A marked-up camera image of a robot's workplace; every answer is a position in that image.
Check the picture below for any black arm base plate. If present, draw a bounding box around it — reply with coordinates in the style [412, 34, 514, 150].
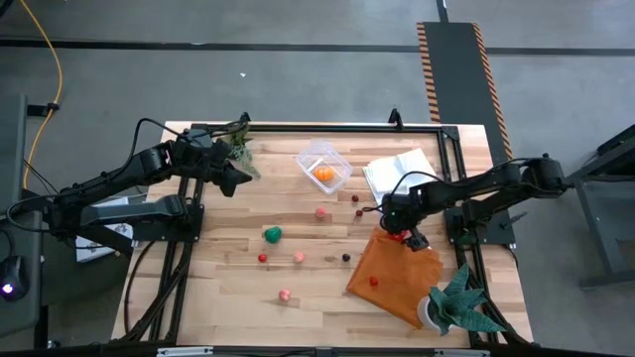
[444, 205, 517, 247]
[131, 202, 205, 244]

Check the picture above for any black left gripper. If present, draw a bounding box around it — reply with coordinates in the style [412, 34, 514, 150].
[184, 143, 253, 198]

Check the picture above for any succulent plant in dark pot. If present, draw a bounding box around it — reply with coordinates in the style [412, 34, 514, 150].
[225, 118, 263, 179]

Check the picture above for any green plant in white pot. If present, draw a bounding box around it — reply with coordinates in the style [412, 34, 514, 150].
[415, 262, 507, 337]

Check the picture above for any black cable clamp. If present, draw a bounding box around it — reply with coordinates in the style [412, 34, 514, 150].
[26, 101, 62, 118]

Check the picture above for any black computer mouse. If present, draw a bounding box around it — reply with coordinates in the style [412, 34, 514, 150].
[0, 255, 30, 302]

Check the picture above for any clear plastic tupperware container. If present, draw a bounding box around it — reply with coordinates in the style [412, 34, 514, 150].
[295, 139, 355, 196]

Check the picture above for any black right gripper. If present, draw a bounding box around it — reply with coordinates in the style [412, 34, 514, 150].
[380, 186, 433, 253]

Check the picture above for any white printed booklet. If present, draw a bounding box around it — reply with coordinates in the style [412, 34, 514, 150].
[73, 195, 135, 264]

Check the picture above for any orange folded cloth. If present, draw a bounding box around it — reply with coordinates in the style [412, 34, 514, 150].
[345, 226, 445, 330]

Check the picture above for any black side table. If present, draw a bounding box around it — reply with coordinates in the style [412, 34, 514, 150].
[565, 123, 635, 290]

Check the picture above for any white folded cloth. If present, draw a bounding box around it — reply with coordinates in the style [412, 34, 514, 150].
[362, 147, 439, 209]

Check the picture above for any grey desk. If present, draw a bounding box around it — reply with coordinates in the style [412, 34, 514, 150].
[0, 92, 49, 348]

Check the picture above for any yellow cable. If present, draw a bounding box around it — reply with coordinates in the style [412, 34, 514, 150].
[18, 0, 64, 189]

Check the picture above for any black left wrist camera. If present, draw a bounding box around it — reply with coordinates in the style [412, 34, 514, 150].
[184, 127, 215, 150]

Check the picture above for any black hazard-striped floor mat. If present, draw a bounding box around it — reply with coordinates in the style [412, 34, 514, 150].
[415, 20, 521, 189]

